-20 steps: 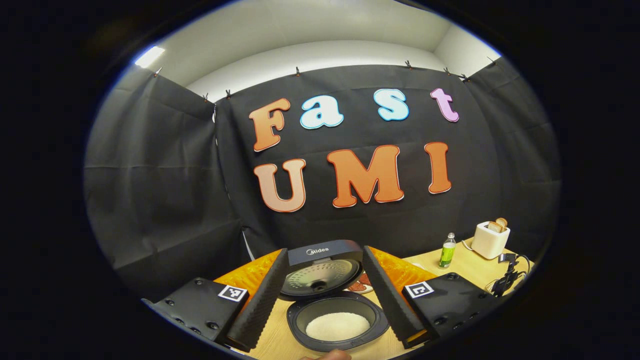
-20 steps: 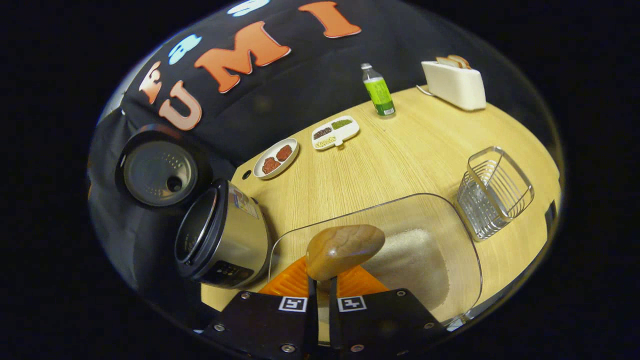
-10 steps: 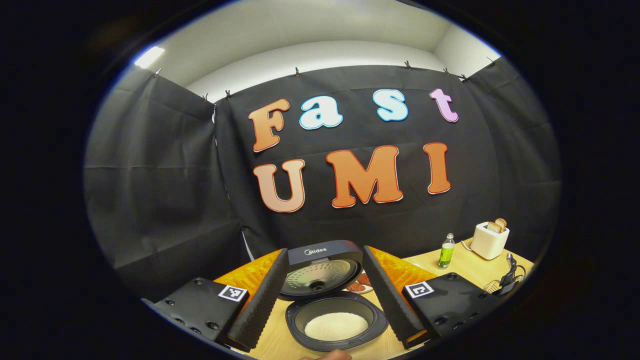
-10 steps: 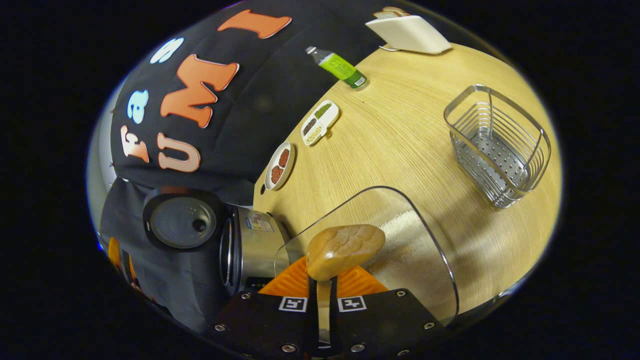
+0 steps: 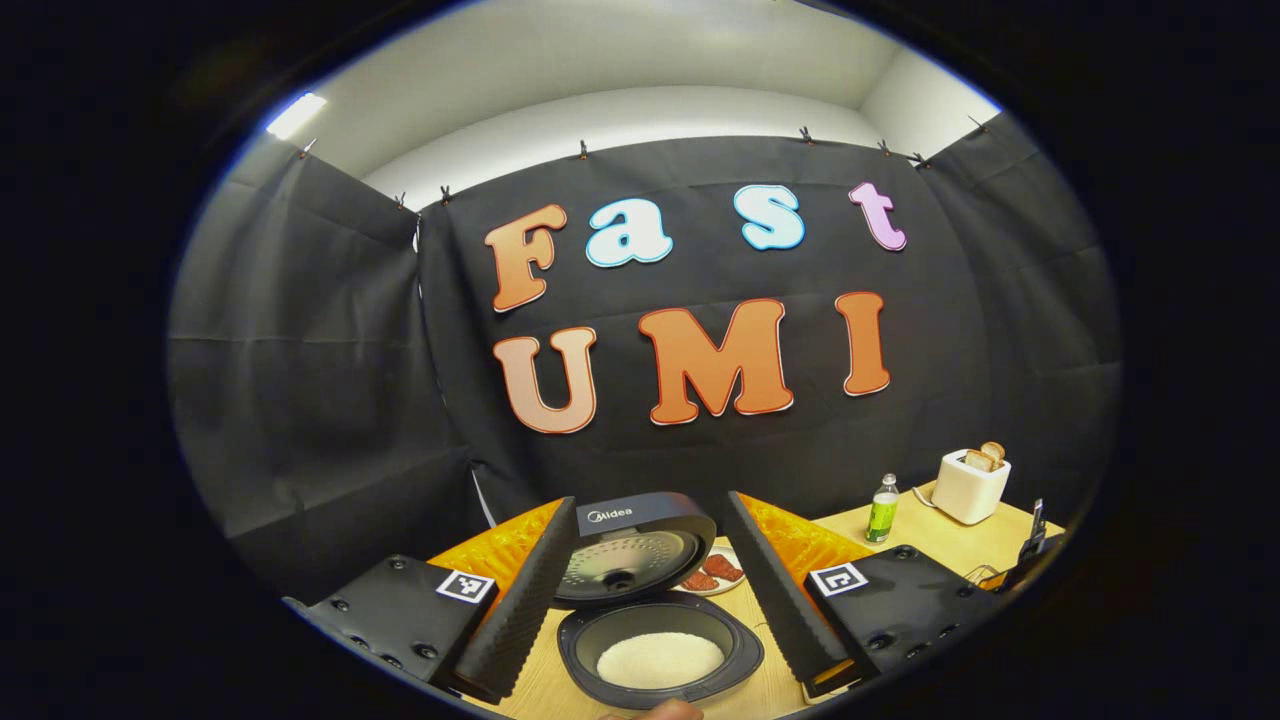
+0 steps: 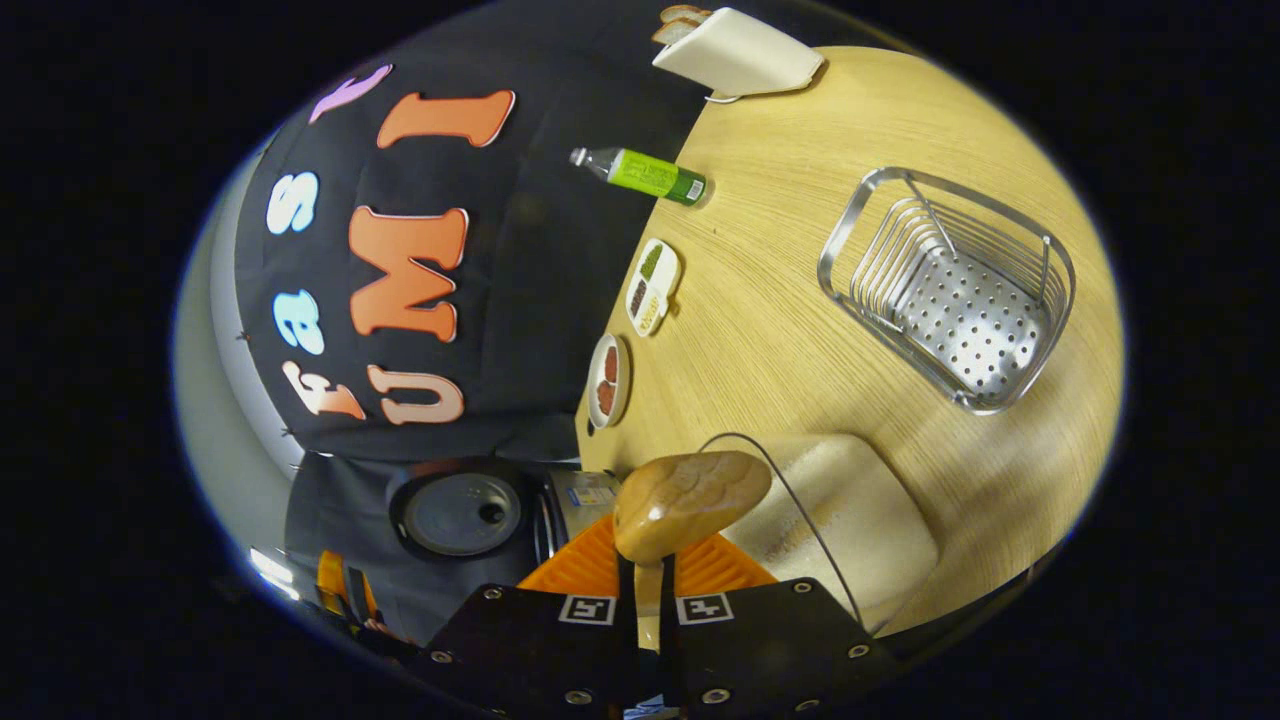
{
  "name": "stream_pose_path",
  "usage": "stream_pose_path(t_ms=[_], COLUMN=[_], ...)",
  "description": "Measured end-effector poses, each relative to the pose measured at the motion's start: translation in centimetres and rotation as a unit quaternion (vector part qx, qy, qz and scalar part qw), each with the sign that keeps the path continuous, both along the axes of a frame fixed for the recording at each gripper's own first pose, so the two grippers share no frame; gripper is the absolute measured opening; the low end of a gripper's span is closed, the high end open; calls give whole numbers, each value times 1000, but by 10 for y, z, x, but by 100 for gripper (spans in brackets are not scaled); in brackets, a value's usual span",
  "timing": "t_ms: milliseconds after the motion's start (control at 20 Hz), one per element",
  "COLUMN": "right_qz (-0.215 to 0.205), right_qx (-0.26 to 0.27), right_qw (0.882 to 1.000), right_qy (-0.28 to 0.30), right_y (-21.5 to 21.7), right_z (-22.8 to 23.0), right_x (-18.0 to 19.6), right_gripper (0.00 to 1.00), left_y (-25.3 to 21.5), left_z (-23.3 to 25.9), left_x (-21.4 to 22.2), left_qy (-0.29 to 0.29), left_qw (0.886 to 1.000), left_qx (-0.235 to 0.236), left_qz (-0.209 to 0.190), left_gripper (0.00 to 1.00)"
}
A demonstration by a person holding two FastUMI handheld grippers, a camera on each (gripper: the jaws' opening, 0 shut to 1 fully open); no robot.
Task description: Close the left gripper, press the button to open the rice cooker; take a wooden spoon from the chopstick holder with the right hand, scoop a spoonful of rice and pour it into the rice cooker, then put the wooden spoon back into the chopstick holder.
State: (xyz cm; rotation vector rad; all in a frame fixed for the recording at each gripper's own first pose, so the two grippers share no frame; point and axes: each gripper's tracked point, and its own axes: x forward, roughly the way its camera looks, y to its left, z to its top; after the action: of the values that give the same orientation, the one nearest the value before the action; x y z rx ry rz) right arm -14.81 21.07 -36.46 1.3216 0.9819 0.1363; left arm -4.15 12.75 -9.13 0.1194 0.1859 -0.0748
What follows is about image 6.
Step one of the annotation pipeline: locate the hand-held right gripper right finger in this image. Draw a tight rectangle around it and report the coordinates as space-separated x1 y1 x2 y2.
660 533 906 719

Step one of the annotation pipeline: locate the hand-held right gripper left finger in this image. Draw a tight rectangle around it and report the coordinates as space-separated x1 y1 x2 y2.
415 513 641 717

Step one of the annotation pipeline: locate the black silver rice cooker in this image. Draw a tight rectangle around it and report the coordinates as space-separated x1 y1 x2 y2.
387 460 626 571

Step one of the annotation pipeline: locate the wooden spoon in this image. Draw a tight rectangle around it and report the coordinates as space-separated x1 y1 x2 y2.
612 450 773 656

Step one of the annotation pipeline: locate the metal chopstick holder basket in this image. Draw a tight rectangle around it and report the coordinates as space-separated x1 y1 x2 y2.
818 167 1077 416

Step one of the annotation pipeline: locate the white round plate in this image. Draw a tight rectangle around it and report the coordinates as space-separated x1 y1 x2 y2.
587 334 632 429

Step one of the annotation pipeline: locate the white divided grain dish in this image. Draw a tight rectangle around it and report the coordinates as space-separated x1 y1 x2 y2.
626 238 682 338

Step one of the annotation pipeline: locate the black backdrop cloth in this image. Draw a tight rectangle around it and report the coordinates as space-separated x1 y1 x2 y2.
232 0 721 646

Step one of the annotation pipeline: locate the green drink bottle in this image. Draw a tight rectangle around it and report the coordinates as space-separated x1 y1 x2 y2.
570 147 708 207

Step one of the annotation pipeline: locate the white toaster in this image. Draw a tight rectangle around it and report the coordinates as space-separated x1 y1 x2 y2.
652 8 826 98

